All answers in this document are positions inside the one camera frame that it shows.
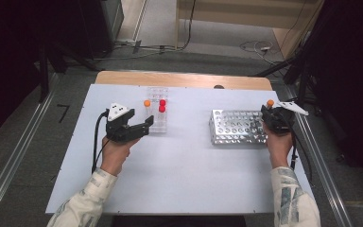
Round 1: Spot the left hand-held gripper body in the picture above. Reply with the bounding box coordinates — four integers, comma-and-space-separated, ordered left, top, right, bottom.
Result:
105, 102, 149, 144

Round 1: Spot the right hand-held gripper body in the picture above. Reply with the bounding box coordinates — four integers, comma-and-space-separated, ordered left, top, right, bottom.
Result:
261, 101, 310, 135

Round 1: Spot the clear acrylic tube rack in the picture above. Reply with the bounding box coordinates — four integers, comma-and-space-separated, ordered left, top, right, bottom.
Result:
145, 86, 170, 133

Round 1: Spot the white metal tube rack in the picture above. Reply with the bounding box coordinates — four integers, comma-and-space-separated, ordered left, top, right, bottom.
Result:
208, 109, 269, 146

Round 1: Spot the person's left hand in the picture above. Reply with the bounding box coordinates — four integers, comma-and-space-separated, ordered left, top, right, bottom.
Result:
99, 137, 141, 177

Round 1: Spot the person's right hand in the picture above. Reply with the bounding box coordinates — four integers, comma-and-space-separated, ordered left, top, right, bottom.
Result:
263, 122, 294, 170

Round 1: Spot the black tripod stand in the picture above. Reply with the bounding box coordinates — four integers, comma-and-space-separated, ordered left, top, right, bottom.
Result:
254, 46, 316, 108

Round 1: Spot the wooden table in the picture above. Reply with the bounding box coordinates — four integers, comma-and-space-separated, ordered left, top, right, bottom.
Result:
94, 70, 273, 92

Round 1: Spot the white table board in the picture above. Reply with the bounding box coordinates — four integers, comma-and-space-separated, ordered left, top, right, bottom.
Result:
45, 83, 320, 216

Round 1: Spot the black cabinet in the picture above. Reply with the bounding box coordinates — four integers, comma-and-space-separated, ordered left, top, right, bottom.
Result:
78, 0, 125, 61

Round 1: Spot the black stand leg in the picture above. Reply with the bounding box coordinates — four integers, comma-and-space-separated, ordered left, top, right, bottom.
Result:
38, 41, 50, 103

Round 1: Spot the wooden cabinet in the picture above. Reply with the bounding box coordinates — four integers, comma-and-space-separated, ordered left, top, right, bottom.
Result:
175, 0, 325, 61

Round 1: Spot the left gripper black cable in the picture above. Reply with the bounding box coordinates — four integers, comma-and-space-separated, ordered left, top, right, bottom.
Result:
91, 109, 111, 174

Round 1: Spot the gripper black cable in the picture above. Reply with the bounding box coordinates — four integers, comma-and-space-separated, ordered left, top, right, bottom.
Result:
91, 109, 111, 174
288, 129, 314, 183

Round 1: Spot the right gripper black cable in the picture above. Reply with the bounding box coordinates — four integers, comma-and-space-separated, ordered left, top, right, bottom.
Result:
288, 129, 314, 183

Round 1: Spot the white floor cable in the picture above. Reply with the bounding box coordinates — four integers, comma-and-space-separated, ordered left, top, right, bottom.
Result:
239, 40, 280, 65

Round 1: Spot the metal floor rail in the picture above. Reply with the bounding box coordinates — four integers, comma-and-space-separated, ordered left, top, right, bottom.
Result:
0, 74, 61, 221
283, 84, 354, 227

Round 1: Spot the black floor cable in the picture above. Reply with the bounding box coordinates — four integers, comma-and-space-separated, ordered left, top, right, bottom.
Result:
94, 0, 197, 62

